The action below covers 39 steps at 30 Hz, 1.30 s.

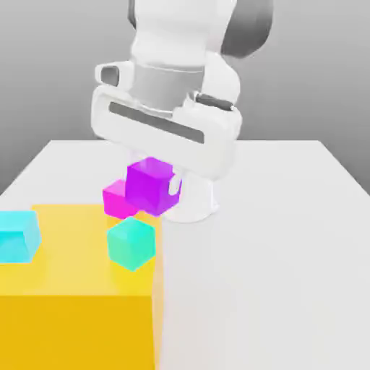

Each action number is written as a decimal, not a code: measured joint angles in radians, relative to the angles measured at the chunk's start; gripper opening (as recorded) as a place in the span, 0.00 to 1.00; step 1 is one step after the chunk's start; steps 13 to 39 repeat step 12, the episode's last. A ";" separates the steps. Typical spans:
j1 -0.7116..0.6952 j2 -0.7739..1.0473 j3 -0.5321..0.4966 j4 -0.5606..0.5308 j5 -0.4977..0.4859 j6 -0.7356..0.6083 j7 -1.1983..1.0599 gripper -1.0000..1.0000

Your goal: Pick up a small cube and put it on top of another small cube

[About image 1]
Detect small cyan cube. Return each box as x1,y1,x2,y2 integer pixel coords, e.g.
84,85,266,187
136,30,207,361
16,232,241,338
0,210,43,264

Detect small magenta cube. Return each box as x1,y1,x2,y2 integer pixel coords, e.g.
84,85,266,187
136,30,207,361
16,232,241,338
102,178,140,220

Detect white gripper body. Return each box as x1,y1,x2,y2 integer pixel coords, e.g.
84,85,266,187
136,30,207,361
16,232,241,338
90,85,243,181

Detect small teal cube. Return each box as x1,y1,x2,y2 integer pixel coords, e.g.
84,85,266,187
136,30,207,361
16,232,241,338
106,216,157,272

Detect large yellow box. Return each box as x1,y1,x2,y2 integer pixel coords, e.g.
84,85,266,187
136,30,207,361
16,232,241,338
0,203,164,370

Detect small purple cube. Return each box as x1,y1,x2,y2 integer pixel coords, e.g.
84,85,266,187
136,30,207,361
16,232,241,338
125,156,182,218

